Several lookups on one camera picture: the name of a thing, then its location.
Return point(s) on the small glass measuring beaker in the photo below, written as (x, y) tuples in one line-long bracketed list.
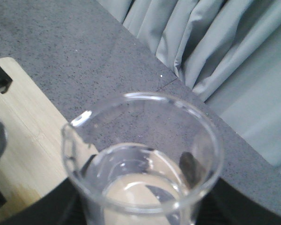
[(142, 158)]

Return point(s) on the grey curtain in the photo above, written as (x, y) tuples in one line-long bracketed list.
[(228, 52)]

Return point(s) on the light wooden cutting board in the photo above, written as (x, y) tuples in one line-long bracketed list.
[(31, 165)]

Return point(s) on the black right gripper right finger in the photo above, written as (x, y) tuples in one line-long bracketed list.
[(224, 205)]

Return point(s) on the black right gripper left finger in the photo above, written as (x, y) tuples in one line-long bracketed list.
[(61, 206)]

